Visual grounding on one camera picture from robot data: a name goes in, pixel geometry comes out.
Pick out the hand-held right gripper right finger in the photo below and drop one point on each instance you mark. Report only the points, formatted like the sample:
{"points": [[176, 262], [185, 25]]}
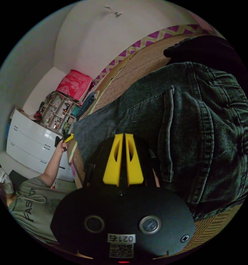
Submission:
{"points": [[136, 167]]}

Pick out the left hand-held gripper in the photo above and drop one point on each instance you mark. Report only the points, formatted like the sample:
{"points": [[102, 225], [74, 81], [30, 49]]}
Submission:
{"points": [[58, 141]]}

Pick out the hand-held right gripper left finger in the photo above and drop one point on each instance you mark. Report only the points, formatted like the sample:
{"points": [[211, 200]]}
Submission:
{"points": [[111, 165]]}

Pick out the dark gray jeans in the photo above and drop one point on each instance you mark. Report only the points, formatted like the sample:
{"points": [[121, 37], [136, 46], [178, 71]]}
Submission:
{"points": [[186, 128]]}

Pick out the person's left forearm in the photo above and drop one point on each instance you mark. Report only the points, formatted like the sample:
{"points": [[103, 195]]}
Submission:
{"points": [[52, 165]]}

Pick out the person's left hand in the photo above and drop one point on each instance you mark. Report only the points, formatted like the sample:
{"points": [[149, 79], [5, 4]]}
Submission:
{"points": [[63, 146]]}

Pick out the white open shelf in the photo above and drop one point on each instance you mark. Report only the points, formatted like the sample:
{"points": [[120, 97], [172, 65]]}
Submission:
{"points": [[59, 111]]}

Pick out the white chest of drawers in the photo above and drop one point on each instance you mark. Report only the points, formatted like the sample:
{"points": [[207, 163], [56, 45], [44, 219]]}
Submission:
{"points": [[32, 145]]}

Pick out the person's body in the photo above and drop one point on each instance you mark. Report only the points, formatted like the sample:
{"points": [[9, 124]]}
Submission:
{"points": [[30, 207]]}

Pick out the black garment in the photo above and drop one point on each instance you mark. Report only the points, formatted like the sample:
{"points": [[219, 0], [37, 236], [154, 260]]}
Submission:
{"points": [[206, 51]]}

